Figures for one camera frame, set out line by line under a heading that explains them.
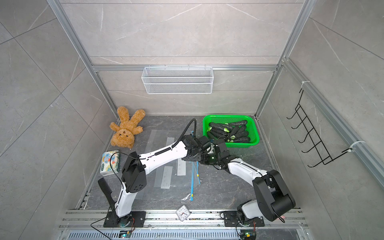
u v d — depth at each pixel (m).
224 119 1.05
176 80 1.01
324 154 0.62
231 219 0.73
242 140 1.01
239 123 1.07
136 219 0.73
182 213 0.74
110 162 0.89
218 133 1.06
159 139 1.05
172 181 0.86
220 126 1.07
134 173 0.48
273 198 0.43
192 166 0.91
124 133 0.97
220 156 0.69
